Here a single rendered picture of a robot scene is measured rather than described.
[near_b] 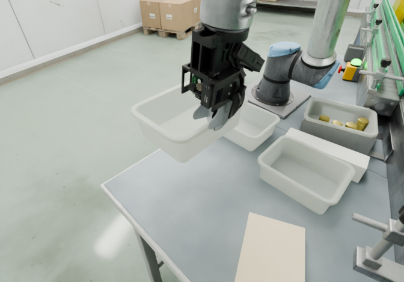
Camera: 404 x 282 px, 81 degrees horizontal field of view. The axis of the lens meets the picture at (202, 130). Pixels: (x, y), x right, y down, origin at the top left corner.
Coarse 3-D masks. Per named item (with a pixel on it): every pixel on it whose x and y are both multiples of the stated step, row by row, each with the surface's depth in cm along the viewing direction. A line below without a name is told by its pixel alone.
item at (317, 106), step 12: (312, 108) 94; (324, 108) 92; (336, 108) 90; (348, 108) 88; (360, 108) 86; (312, 120) 80; (348, 120) 90; (372, 120) 81; (360, 132) 75; (372, 132) 76
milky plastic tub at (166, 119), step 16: (160, 96) 55; (176, 96) 59; (192, 96) 63; (144, 112) 54; (160, 112) 57; (176, 112) 61; (192, 112) 62; (240, 112) 55; (144, 128) 51; (160, 128) 45; (176, 128) 57; (192, 128) 57; (208, 128) 46; (224, 128) 53; (160, 144) 50; (176, 144) 44; (192, 144) 46; (208, 144) 51; (176, 160) 48
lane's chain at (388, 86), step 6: (378, 12) 190; (384, 30) 150; (384, 36) 140; (384, 42) 132; (384, 48) 124; (372, 54) 117; (372, 60) 111; (372, 66) 106; (390, 66) 106; (390, 72) 101; (384, 78) 96; (384, 84) 92; (390, 84) 92; (378, 90) 88; (384, 90) 88; (390, 90) 88; (396, 90) 88; (396, 96) 85
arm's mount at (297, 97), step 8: (256, 80) 118; (248, 88) 112; (296, 88) 113; (248, 96) 106; (256, 96) 106; (296, 96) 108; (304, 96) 108; (256, 104) 102; (264, 104) 102; (272, 104) 102; (280, 104) 102; (288, 104) 102; (296, 104) 103; (272, 112) 98; (280, 112) 98; (288, 112) 98
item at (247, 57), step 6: (240, 42) 36; (234, 48) 36; (240, 48) 36; (246, 48) 38; (234, 54) 36; (240, 54) 37; (246, 54) 38; (252, 54) 40; (258, 54) 43; (240, 60) 38; (246, 60) 39; (252, 60) 41; (258, 60) 42; (264, 60) 44; (246, 66) 43; (252, 66) 42; (258, 66) 43
